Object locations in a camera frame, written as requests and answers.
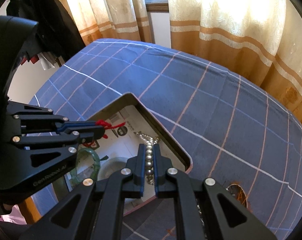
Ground cream and brown curtain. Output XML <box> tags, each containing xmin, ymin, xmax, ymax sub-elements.
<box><xmin>58</xmin><ymin>0</ymin><xmax>302</xmax><ymax>123</ymax></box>

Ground dark hanging clothes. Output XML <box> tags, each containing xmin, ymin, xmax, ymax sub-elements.
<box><xmin>6</xmin><ymin>0</ymin><xmax>85</xmax><ymax>62</ymax></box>

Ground green carved jade bracelet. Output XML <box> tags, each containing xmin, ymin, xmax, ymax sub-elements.
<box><xmin>52</xmin><ymin>147</ymin><xmax>102</xmax><ymax>196</ymax></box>

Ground blue checked bed sheet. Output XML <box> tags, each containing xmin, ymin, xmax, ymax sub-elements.
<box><xmin>30</xmin><ymin>39</ymin><xmax>302</xmax><ymax>239</ymax></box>

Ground silver pearl bead necklace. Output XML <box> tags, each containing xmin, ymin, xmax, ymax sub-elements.
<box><xmin>134</xmin><ymin>130</ymin><xmax>160</xmax><ymax>186</ymax></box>

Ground pale white jade bangle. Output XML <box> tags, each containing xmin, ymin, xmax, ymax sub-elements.
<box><xmin>97</xmin><ymin>157</ymin><xmax>128</xmax><ymax>181</ymax></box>

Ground pink metal tin box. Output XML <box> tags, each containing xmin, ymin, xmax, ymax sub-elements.
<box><xmin>63</xmin><ymin>92</ymin><xmax>193</xmax><ymax>217</ymax></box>

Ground red cord charm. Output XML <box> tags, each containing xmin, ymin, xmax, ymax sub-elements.
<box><xmin>83</xmin><ymin>120</ymin><xmax>126</xmax><ymax>147</ymax></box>

